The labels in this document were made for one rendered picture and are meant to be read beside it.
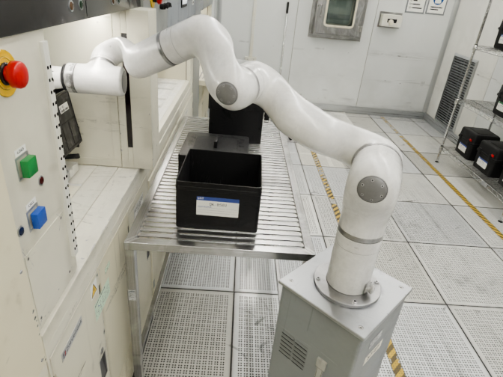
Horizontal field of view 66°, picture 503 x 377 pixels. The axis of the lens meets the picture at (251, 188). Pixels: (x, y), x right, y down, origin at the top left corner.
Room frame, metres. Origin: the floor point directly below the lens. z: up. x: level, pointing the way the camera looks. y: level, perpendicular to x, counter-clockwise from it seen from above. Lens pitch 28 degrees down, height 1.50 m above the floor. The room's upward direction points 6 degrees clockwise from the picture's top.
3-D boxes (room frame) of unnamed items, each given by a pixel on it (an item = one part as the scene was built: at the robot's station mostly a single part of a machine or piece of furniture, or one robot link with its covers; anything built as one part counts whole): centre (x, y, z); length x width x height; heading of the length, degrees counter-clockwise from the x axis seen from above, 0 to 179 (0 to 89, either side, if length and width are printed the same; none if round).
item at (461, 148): (3.68, -2.14, 0.31); 0.30 x 0.28 x 0.26; 1
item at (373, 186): (0.85, -0.29, 1.07); 0.19 x 0.12 x 0.24; 162
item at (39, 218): (0.57, 0.37, 1.10); 0.03 x 0.02 x 0.03; 3
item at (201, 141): (1.60, 0.17, 0.83); 0.29 x 0.29 x 0.13; 2
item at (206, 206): (1.23, 0.11, 0.85); 0.28 x 0.28 x 0.17; 2
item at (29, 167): (0.57, 0.37, 1.20); 0.03 x 0.02 x 0.03; 3
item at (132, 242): (1.64, 0.11, 0.38); 1.30 x 0.60 x 0.76; 3
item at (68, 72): (1.12, 0.54, 1.21); 0.09 x 0.03 x 0.08; 5
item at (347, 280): (0.88, -0.30, 0.85); 0.19 x 0.19 x 0.18
